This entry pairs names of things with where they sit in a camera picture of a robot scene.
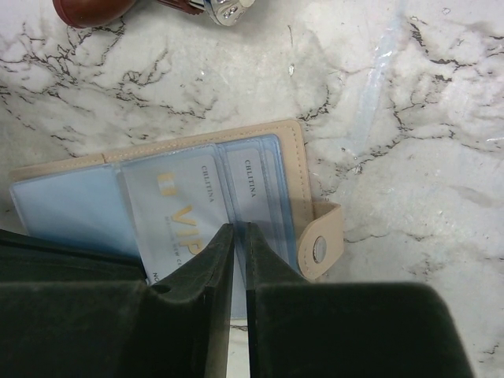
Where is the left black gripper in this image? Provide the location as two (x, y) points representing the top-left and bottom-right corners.
(1, 230), (146, 283)

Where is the white VIP card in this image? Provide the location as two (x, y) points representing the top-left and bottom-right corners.
(120, 146), (228, 284)

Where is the brown metal pipe fitting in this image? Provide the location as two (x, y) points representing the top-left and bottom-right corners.
(52, 0), (255, 28)

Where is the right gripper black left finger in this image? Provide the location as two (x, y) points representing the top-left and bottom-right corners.
(1, 224), (235, 377)

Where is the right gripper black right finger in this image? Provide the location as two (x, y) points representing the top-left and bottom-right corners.
(244, 223), (473, 377)

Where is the beige card holder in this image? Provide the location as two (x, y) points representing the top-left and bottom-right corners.
(10, 120), (344, 319)

